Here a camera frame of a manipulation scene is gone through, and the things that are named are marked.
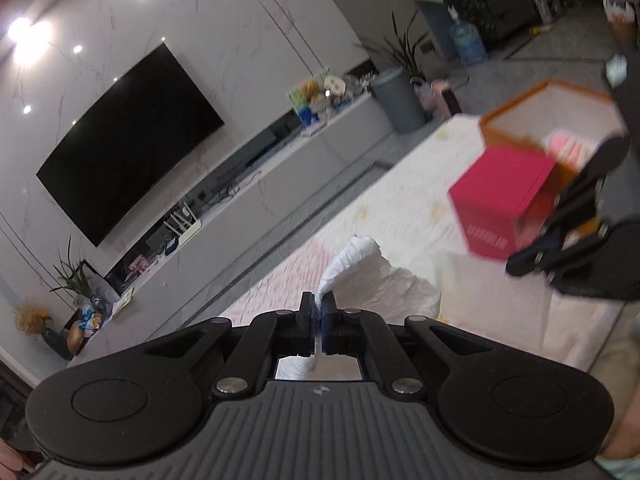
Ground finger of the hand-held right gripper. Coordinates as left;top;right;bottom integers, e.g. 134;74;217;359
505;134;632;279

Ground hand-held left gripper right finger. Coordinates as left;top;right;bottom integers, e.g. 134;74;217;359
321;292;501;401

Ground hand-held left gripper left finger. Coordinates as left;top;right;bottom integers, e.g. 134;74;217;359
135;292;317;401

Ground orange cardboard box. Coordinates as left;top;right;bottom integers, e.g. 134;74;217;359
479;79;630;198

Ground red box with clear side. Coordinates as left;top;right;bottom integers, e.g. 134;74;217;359
448;145;559;262

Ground marble television cabinet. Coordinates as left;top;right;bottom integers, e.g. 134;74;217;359
66;91;397;357

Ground white router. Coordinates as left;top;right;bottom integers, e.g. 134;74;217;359
162;204;202;242

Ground pink heater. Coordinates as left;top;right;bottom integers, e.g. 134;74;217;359
432;78;464;122

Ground pink white woven basket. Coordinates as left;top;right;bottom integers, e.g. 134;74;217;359
412;77;436;112

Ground blue water bottle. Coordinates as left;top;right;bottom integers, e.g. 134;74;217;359
448;19;489;66

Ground dark cabinet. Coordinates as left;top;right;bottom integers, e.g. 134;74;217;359
464;0;544;52

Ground grey trash can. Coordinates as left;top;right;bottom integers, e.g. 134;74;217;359
369;66;427;135

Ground teddy bear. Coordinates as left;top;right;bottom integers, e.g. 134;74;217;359
299;79;322;107

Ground potted long-leaf plant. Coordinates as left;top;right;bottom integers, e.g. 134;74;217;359
359;9;432;79

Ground straw hat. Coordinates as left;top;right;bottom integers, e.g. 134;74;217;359
64;316;87;354

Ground green plant in glass vase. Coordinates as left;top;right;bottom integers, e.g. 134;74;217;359
49;236;97;307

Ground dark vase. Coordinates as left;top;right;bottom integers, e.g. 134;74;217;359
42;326;74;362

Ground yellow dried flowers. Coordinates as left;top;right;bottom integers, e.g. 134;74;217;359
13;299;52;334

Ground wall television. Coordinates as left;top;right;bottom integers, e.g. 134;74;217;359
35;42;226;249

